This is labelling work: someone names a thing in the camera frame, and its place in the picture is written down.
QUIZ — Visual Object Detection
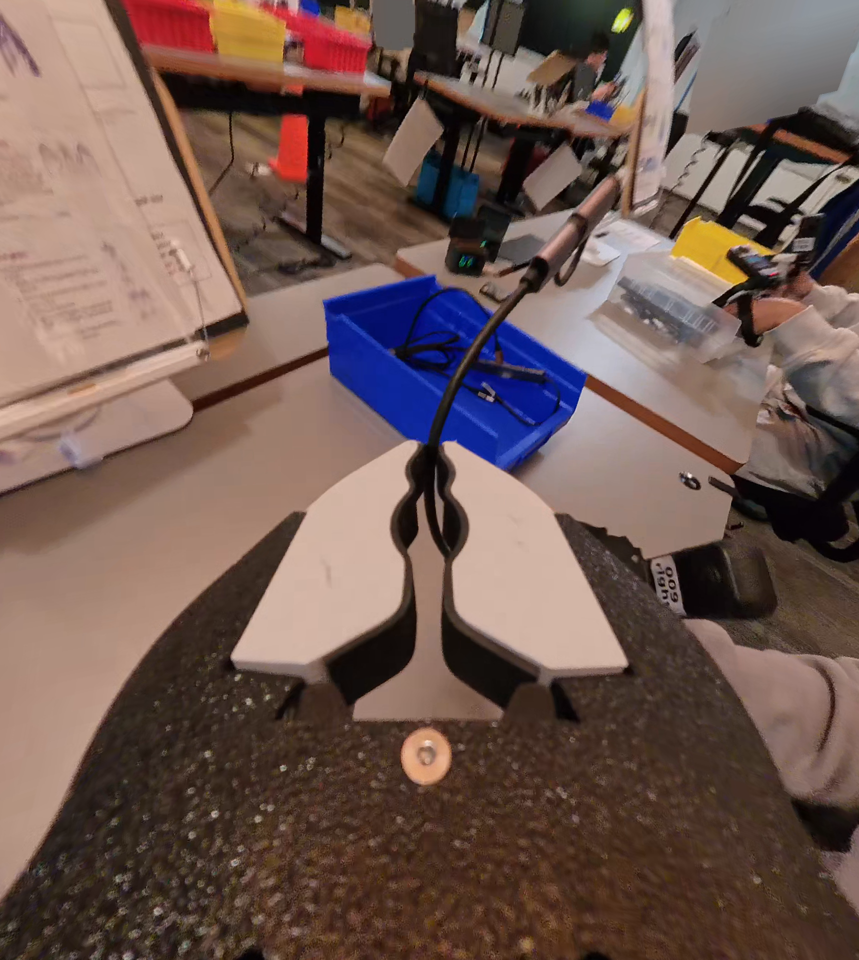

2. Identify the grey USB hub with cable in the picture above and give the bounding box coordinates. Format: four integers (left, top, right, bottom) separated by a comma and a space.
418, 176, 623, 560

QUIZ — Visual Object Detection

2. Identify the thin black cable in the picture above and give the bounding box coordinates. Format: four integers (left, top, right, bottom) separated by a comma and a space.
390, 287, 507, 370

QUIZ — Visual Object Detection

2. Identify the orange traffic cone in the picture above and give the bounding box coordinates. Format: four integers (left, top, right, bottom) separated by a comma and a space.
268, 112, 311, 182

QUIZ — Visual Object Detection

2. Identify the black frame table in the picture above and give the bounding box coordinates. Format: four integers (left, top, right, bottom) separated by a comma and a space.
705, 107, 859, 231

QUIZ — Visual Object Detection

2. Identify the blue plastic bin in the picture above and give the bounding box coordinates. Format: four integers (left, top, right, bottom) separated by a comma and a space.
323, 275, 588, 472

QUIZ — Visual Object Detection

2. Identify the grey desk with wooden edge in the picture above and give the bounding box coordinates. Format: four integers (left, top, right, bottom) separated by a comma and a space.
395, 210, 773, 475

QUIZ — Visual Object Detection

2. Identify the red plastic bin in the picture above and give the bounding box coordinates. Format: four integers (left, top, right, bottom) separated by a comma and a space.
122, 0, 218, 55
287, 13, 373, 73

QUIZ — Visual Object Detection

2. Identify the white hanging paper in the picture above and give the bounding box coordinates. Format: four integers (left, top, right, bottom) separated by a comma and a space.
522, 141, 585, 213
382, 97, 446, 188

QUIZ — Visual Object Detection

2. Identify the wooden table with black legs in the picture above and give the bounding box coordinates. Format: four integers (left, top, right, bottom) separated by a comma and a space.
414, 71, 635, 220
140, 43, 393, 261

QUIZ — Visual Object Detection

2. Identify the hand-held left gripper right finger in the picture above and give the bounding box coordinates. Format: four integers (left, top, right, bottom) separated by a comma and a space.
439, 441, 630, 711

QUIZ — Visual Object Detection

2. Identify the clear plastic bag of parts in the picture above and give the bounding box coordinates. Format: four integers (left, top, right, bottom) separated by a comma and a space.
593, 251, 770, 366

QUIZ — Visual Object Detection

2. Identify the white poster board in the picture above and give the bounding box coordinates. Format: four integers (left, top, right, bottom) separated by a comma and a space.
623, 0, 683, 220

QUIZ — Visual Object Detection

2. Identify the blue bag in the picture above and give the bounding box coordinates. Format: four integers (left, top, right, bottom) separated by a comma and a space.
413, 148, 481, 223

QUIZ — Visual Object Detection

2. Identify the paper document stand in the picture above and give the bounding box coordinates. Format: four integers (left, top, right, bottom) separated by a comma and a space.
0, 0, 248, 513

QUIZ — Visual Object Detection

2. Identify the yellow plastic bin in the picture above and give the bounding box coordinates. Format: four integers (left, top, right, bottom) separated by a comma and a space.
671, 217, 773, 285
209, 0, 287, 63

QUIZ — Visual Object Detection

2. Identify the black device with green display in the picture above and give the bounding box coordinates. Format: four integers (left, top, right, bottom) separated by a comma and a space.
444, 213, 511, 276

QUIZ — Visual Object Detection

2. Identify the black cable with dongle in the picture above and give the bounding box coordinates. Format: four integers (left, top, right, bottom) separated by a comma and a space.
467, 358, 564, 429

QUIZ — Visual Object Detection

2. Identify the white paper sheet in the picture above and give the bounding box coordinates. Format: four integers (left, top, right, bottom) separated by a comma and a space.
578, 219, 672, 268

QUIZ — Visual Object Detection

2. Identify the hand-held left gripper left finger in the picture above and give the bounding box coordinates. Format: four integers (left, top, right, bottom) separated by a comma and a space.
230, 441, 422, 704

